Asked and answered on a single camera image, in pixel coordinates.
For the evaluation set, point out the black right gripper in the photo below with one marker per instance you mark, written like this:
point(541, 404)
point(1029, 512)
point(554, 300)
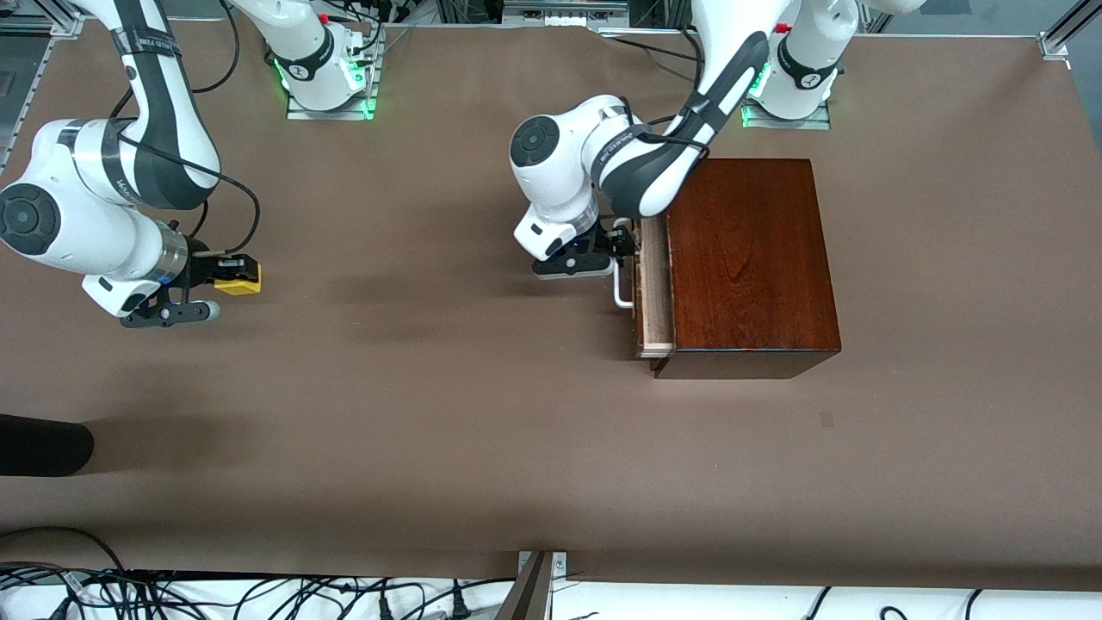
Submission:
point(199, 268)

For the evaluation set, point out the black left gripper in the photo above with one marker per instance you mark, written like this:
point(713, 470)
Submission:
point(605, 236)

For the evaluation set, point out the yellow cube block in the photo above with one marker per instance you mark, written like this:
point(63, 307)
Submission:
point(241, 288)

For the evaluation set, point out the light wooden drawer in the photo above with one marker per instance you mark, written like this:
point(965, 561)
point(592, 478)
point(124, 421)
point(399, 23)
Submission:
point(654, 301)

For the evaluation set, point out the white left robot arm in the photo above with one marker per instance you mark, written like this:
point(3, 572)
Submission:
point(654, 155)

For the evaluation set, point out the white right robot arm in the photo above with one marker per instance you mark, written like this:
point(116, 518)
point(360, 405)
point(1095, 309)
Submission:
point(155, 129)

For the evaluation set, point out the dark brown wooden cabinet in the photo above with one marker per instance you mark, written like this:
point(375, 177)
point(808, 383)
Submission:
point(749, 258)

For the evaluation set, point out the black cylindrical object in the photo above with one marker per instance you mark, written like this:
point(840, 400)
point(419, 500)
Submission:
point(43, 445)

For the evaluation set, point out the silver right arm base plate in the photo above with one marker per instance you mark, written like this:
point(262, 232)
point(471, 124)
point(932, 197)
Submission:
point(331, 112)

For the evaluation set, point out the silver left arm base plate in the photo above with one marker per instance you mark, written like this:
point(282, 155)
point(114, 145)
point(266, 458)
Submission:
point(788, 123)

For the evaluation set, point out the silver frame rail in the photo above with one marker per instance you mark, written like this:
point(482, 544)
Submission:
point(564, 10)

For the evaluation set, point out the aluminium frame profile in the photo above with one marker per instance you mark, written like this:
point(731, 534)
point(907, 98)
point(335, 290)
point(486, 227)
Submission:
point(1057, 41)
point(34, 21)

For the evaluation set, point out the silver corner bracket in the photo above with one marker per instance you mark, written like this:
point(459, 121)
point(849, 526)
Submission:
point(558, 564)

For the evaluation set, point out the aluminium frame post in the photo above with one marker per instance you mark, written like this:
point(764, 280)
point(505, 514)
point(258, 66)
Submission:
point(527, 598)

